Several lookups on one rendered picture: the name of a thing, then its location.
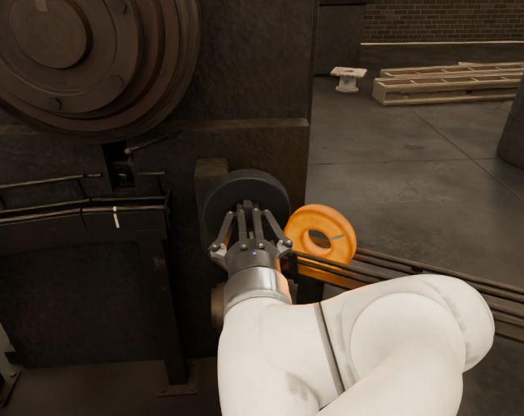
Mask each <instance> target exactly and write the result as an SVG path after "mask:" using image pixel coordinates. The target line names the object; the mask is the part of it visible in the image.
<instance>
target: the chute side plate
mask: <svg viewBox="0 0 524 416"><path fill-rule="evenodd" d="M114 214H116V217H117V220H118V224H119V227H120V228H117V227H116V221H115V217H114ZM83 218H84V219H83ZM84 221H85V222H84ZM152 229H160V232H161V237H162V239H168V232H167V226H166V221H165V216H164V211H163V210H144V211H122V212H101V213H83V217H82V215H81V214H75V215H63V216H57V217H51V218H44V219H38V220H27V221H21V222H14V223H8V224H1V225H0V255H3V254H9V253H20V252H26V251H33V250H39V249H45V248H57V247H63V246H69V245H75V244H82V243H98V242H117V241H136V240H138V238H137V234H136V230H152Z"/></svg>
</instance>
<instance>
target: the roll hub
mask: <svg viewBox="0 0 524 416"><path fill-rule="evenodd" d="M123 1H124V2H125V4H126V6H127V7H126V9H125V13H124V14H115V13H114V12H113V11H112V9H111V7H110V5H111V0H0V85H1V86H2V87H4V88H5V89H6V90H8V91H9V92H10V93H11V94H13V95H14V96H16V97H18V98H20V99H21V100H22V101H24V102H27V103H29V104H31V105H32V106H36V107H39V108H41V109H44V110H47V111H51V110H50V109H49V108H48V107H47V105H46V103H47V100H48V98H49V97H57V98H58V99H59V100H60V101H61V102H62V105H61V107H60V110H59V111H52V112H57V113H64V114H80V113H86V112H90V111H95V110H98V109H100V108H103V107H104V106H106V105H108V104H110V103H111V102H113V101H114V100H115V99H116V98H118V96H119V95H120V94H121V93H122V92H123V91H124V90H125V89H126V88H127V87H128V86H129V84H130V83H131V81H132V80H133V78H134V77H135V75H136V73H137V71H138V69H139V66H140V63H141V59H142V56H143V51H144V29H143V24H142V20H141V15H140V13H139V9H138V6H137V3H136V1H135V0H123ZM111 75H120V77H121V78H122V80H123V81H124V83H123V86H122V88H121V89H113V88H112V86H111V85H110V84H109V81H110V78H111Z"/></svg>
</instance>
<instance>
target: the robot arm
mask: <svg viewBox="0 0 524 416"><path fill-rule="evenodd" d="M245 221H253V232H254V239H247V232H246V224H245ZM261 221H262V222H263V224H264V225H265V227H266V228H267V231H268V233H269V235H271V238H272V240H273V242H274V243H275V245H276V247H274V246H273V245H272V244H270V243H269V242H267V241H266V240H265V239H264V237H263V232H262V222H261ZM235 223H238V242H236V243H235V244H234V245H233V246H232V247H231V248H230V249H229V250H228V251H227V245H228V242H229V238H230V235H231V233H232V230H233V227H234V224H235ZM292 249H293V241H292V240H290V239H289V238H287V237H286V236H285V235H284V233H283V232H282V230H281V228H280V226H279V225H278V224H277V222H276V220H275V218H274V216H273V215H272V213H271V212H270V211H269V210H264V211H261V210H259V207H258V201H254V200H242V201H239V202H237V211H236V212H234V213H233V212H232V211H229V212H227V214H226V216H225V218H224V223H223V225H222V227H221V230H220V233H219V236H218V238H217V239H216V240H215V241H214V242H213V243H212V244H211V246H210V252H211V259H212V260H213V261H217V260H218V259H219V258H220V259H222V260H224V263H225V265H226V266H227V267H228V273H229V279H228V280H227V282H226V284H225V286H224V313H223V321H224V327H223V331H222V333H221V335H220V341H219V348H218V385H219V393H220V407H221V412H222V416H456V414H457V412H458V409H459V407H460V402H461V397H462V390H463V380H462V372H464V371H468V370H469V369H470V368H472V367H473V366H475V365H476V364H477V363H478V362H479V361H480V360H482V358H483V357H484V356H485V355H486V354H487V353H488V351H489V349H490V348H491V347H492V345H493V336H494V321H493V315H492V313H491V311H490V309H489V307H488V305H487V303H486V302H485V300H484V298H483V297H482V296H481V294H480V293H478V291H477V290H476V289H474V288H473V287H472V286H469V285H468V284H467V283H465V282H464V281H462V280H460V279H458V278H454V277H448V276H442V275H429V274H424V275H413V276H408V277H400V278H396V279H392V280H388V281H382V282H378V283H375V284H371V285H369V286H363V287H360V288H357V289H355V290H351V291H347V292H344V293H342V294H341V295H338V296H335V297H333V298H331V299H328V300H324V301H321V302H320V303H319V302H318V303H313V304H308V305H293V304H292V302H291V298H290V292H289V288H288V282H287V280H286V279H285V278H284V276H283V275H282V274H281V269H280V264H279V263H280V261H281V257H282V256H284V255H286V256H288V257H289V256H291V255H292ZM343 387H344V388H343ZM331 402H332V403H331ZM329 403H330V404H329ZM327 404H329V405H327ZM325 405H327V406H326V407H325V408H323V409H322V410H321V411H319V409H321V408H322V407H323V406H325Z"/></svg>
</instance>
